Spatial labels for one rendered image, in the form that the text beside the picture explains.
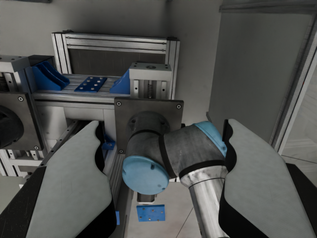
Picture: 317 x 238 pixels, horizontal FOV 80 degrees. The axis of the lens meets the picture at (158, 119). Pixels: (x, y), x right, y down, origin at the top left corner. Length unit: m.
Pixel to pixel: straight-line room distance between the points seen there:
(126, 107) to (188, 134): 0.25
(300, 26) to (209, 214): 0.64
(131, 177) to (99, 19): 1.35
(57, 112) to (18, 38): 1.18
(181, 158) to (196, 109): 1.39
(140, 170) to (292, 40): 0.66
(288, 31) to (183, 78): 1.00
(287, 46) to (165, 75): 0.45
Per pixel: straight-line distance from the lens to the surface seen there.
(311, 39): 0.76
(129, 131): 0.60
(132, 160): 0.46
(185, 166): 0.44
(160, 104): 0.61
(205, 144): 0.44
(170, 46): 1.38
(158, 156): 0.46
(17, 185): 2.22
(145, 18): 1.59
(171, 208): 2.75
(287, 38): 0.86
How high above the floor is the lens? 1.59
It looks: 61 degrees down
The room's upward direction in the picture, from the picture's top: 179 degrees clockwise
